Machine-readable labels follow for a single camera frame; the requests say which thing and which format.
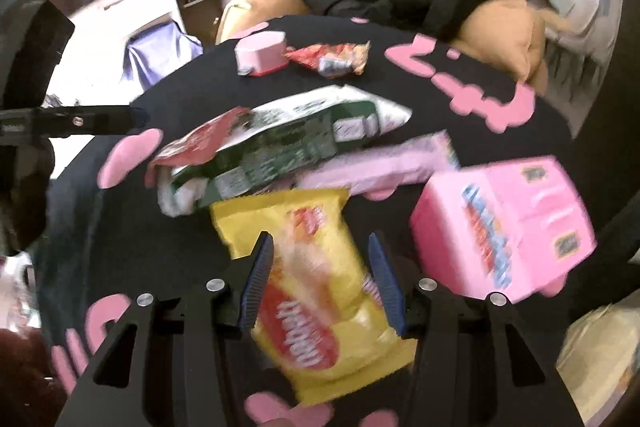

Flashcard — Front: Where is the purple cloth bag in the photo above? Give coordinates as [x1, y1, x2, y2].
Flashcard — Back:
[122, 21, 203, 95]

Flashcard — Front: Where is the small pink hexagonal box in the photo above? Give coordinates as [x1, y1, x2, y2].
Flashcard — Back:
[234, 32, 290, 78]

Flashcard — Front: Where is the orange white snack bag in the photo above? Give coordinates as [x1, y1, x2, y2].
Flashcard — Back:
[285, 41, 372, 80]

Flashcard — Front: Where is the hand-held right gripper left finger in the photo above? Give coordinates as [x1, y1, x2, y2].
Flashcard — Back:
[55, 231, 276, 427]

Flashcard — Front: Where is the black pink printed tablecloth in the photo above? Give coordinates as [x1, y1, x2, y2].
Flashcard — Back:
[30, 14, 576, 427]

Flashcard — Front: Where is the green white snack bag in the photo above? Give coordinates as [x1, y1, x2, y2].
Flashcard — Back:
[157, 84, 413, 218]

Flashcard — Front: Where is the yellow snack packet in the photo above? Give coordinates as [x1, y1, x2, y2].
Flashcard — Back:
[210, 187, 418, 408]

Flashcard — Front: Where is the pink snack packet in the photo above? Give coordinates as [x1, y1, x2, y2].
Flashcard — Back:
[295, 131, 461, 200]

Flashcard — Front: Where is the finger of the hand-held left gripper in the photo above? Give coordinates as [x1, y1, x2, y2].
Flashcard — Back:
[0, 105, 148, 138]
[5, 1, 76, 108]

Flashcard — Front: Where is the yellow plastic trash bag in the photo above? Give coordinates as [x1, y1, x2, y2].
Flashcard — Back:
[555, 302, 640, 427]

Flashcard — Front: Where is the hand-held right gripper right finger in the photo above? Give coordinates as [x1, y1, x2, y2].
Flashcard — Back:
[367, 231, 586, 427]

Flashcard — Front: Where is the pink toy box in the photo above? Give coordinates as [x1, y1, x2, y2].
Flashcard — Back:
[410, 155, 598, 305]

